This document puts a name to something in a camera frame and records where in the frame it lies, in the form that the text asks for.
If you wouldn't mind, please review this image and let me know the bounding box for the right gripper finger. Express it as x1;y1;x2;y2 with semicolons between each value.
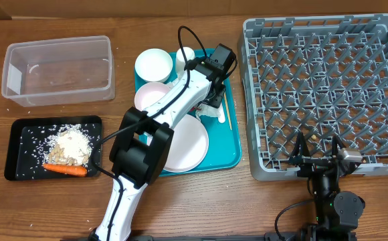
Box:
290;132;311;159
331;134;346;157

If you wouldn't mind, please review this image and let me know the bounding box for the white napkin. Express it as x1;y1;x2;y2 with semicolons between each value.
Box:
195;104;221;120

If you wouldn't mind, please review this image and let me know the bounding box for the white bowl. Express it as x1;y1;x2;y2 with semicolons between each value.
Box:
134;82;170;110
134;48;173;83

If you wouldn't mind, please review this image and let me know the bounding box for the orange carrot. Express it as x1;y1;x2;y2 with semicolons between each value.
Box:
43;163;88;177

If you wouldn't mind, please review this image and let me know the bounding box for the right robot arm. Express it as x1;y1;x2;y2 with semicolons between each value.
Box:
288;132;365;240

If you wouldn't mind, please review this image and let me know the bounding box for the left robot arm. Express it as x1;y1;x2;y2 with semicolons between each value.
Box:
88;44;237;240

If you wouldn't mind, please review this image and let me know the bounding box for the grey dishwasher rack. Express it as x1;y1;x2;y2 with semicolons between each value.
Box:
238;13;388;181

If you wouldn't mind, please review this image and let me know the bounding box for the wooden chopstick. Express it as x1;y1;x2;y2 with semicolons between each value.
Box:
223;92;232;131

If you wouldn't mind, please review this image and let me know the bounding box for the white plastic fork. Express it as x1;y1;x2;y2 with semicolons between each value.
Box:
218;106;225;124

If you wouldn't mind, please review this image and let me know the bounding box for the white paper cup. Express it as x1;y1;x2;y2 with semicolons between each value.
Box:
175;47;195;79

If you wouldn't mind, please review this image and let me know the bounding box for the white round plate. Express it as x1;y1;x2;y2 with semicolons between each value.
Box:
164;114;209;173

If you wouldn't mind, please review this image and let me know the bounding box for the teal serving tray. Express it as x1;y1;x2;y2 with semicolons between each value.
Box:
134;48;243;178

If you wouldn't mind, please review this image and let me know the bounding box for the rice and peanut pile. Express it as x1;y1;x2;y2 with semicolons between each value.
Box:
43;124;92;167

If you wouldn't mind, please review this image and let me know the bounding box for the clear plastic bin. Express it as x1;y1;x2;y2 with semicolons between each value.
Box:
1;35;115;107

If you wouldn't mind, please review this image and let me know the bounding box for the black plastic tray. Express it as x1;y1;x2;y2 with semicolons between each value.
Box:
4;115;102;181

